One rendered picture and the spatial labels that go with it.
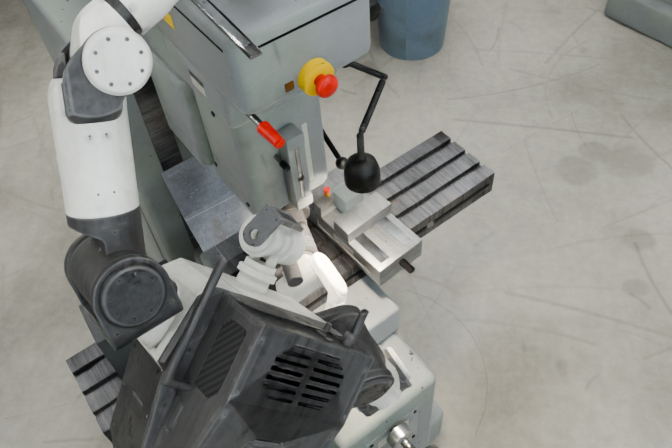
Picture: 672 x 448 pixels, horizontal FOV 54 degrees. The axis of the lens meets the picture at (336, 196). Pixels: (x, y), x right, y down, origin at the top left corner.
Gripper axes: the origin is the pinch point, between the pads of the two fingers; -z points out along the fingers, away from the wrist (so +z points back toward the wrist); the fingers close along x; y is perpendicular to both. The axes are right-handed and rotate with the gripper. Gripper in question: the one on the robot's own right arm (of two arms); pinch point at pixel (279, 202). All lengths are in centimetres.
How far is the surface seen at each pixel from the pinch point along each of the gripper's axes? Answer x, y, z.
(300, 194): -3.4, -14.8, 12.4
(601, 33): -222, 122, -162
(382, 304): -19.8, 33.6, 15.6
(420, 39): -115, 107, -180
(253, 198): 6.3, -15.7, 10.7
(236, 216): 10.5, 27.3, -23.0
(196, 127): 13.6, -24.0, -5.9
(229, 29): 5, -66, 24
